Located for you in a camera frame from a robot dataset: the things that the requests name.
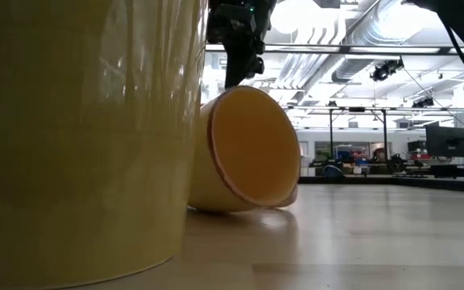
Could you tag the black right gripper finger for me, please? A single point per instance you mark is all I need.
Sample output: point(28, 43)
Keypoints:
point(238, 68)
point(258, 66)

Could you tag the small yellow mug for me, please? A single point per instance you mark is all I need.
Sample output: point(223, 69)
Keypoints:
point(252, 149)

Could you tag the large yellow mug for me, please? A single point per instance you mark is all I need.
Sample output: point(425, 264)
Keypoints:
point(75, 141)

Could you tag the black ceiling spotlight cluster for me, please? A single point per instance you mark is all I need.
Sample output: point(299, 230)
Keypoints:
point(385, 70)

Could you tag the blue round object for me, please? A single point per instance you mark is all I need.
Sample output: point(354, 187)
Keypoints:
point(332, 171)

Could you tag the small black ceiling spotlight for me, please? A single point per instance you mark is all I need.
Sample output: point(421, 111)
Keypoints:
point(423, 103)

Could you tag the red storage box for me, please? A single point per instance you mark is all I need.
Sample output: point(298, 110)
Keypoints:
point(420, 156)

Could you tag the black computer monitor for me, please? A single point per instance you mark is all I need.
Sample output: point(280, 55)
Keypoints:
point(447, 142)

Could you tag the black stand frame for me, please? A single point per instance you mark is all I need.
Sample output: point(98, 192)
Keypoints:
point(330, 141)

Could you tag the black metal table frame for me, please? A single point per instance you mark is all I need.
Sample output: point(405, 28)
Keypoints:
point(417, 184)

